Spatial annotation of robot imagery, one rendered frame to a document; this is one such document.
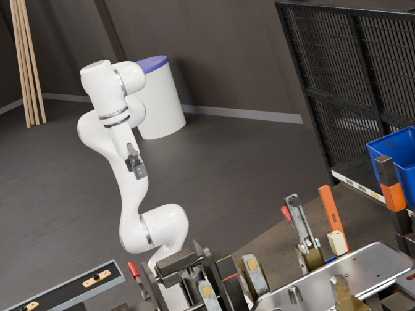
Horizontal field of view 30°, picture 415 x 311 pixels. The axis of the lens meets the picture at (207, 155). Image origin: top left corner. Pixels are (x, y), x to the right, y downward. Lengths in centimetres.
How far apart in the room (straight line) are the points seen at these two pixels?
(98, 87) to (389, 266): 91
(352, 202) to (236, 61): 385
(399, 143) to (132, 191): 88
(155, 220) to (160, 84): 495
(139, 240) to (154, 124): 503
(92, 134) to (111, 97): 45
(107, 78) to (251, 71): 486
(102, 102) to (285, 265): 119
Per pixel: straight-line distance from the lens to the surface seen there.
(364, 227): 306
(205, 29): 718
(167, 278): 216
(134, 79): 205
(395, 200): 235
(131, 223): 253
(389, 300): 207
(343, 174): 272
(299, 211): 223
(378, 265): 219
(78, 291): 229
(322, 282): 218
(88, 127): 247
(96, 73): 203
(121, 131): 206
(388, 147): 259
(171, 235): 256
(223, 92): 737
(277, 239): 317
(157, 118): 750
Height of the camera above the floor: 209
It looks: 18 degrees down
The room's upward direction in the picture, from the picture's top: 20 degrees counter-clockwise
